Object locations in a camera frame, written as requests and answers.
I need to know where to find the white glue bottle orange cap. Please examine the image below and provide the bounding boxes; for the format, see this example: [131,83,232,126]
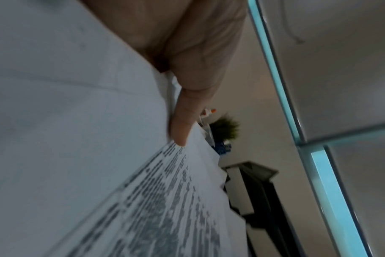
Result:
[200,108,217,124]

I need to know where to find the blue mesh pen holder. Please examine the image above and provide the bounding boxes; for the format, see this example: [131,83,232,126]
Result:
[213,141,233,155]

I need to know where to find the person's left hand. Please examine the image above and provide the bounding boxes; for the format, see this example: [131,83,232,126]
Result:
[80,0,247,147]

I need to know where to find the black mesh paper tray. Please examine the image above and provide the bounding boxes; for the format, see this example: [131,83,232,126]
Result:
[220,160,306,257]

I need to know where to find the grey roller blind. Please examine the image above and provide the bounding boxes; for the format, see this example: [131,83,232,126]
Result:
[256,0,385,141]
[325,127,385,257]

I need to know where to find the green potted plant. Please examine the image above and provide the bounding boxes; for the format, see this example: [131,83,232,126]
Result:
[208,114,241,149]

